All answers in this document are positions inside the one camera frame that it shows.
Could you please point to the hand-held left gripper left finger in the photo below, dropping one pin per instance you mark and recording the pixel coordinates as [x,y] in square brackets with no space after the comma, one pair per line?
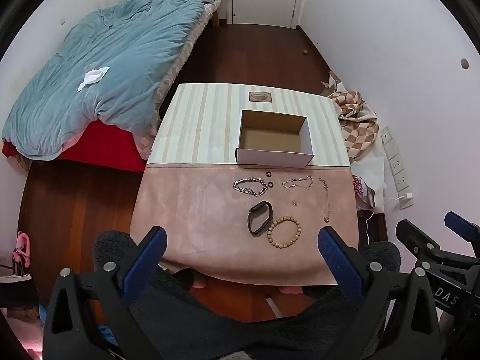
[148,255]

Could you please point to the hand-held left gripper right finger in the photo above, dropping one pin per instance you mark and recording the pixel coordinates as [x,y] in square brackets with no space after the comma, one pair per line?
[335,257]

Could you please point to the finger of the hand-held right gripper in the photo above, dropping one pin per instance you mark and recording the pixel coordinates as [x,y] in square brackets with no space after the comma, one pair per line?
[463,225]
[416,238]

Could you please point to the black smart band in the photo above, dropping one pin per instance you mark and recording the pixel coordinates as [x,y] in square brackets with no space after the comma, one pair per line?
[262,206]

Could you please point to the white cardboard box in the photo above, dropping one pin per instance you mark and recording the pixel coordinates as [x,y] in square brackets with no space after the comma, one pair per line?
[275,140]

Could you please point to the white charger plug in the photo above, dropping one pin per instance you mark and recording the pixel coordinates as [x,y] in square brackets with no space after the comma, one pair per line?
[407,198]

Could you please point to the person's foot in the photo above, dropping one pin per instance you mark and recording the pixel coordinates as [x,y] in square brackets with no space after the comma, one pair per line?
[198,284]

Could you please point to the red patterned cloth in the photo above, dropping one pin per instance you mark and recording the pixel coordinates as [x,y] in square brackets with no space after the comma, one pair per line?
[360,191]

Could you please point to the white cloth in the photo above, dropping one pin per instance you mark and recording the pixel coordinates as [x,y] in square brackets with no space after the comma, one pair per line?
[369,168]

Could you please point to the person's dark fluffy clothing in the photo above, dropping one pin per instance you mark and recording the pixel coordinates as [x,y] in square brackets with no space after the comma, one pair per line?
[225,330]

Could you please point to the red bed sheet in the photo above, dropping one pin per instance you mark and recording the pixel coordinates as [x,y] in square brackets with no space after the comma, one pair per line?
[105,146]

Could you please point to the pink hanger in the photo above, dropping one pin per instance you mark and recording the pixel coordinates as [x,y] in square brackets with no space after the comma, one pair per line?
[22,249]

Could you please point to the beige checkered cloth pile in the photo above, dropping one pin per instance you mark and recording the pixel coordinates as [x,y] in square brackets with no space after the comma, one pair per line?
[356,120]

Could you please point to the brown label patch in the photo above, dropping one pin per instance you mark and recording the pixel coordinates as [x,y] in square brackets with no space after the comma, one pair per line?
[260,96]

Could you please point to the white paper sheet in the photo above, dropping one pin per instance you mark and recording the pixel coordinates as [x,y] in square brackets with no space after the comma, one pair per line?
[92,78]

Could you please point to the checkered bed sheet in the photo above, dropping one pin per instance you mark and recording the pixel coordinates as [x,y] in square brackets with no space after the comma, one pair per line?
[176,63]

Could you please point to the bed with blue duvet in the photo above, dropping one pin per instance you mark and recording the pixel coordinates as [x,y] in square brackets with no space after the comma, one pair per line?
[112,63]

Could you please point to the white wall socket panel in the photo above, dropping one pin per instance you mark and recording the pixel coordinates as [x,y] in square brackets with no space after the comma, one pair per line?
[393,161]

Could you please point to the round wall hole cover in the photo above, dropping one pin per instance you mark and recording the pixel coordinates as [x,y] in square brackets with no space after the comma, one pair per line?
[464,63]

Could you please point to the wooden bed frame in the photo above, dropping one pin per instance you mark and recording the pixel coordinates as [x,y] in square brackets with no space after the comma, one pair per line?
[215,17]

